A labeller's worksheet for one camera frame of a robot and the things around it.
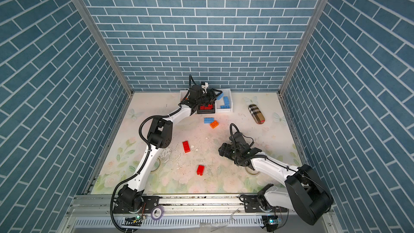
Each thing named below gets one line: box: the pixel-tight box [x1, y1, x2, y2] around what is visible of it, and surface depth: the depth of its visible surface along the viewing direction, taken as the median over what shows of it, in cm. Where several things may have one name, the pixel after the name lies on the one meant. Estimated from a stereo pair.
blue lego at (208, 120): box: [203, 117, 215, 124], surface depth 104 cm
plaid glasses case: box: [247, 104, 266, 125], surface depth 107 cm
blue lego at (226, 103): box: [220, 96, 231, 109], surface depth 117 cm
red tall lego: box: [182, 140, 191, 154], surface depth 93 cm
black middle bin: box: [196, 101, 216, 115], surface depth 107 cm
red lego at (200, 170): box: [196, 164, 205, 176], surface depth 84 cm
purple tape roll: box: [150, 205, 165, 221], surface depth 72 cm
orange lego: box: [209, 120, 220, 129], surface depth 104 cm
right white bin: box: [214, 88, 234, 113], surface depth 111 cm
